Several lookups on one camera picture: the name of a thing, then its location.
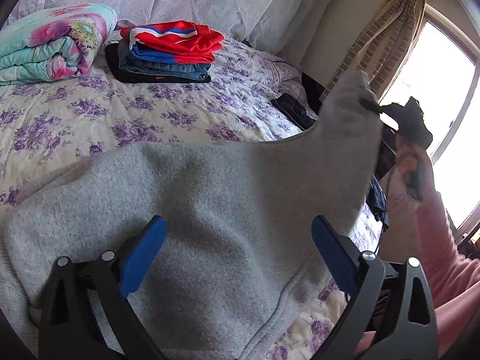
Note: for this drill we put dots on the folded blue jeans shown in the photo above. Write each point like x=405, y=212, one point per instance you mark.
x=165, y=65

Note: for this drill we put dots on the right hand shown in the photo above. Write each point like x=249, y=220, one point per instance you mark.
x=416, y=170

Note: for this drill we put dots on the dark navy clothes pile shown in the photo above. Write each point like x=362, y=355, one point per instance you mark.
x=294, y=111

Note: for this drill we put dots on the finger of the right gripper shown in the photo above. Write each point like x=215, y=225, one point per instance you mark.
x=370, y=106

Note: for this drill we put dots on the purple floral bedspread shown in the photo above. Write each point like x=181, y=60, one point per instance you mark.
x=48, y=126

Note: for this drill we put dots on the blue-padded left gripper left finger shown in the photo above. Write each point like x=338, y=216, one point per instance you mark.
x=68, y=328

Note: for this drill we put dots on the beige checkered curtain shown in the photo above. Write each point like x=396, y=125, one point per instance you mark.
x=384, y=45

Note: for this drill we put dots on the grey fleece pants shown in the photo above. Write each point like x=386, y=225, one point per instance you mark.
x=239, y=264

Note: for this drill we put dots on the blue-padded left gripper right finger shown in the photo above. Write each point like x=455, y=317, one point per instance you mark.
x=390, y=312

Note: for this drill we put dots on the red white blue folded garment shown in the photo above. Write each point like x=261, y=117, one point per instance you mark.
x=180, y=42

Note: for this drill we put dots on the window frame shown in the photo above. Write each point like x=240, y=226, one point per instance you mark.
x=442, y=74

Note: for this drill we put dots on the folded teal floral quilt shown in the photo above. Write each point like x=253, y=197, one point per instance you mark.
x=54, y=44

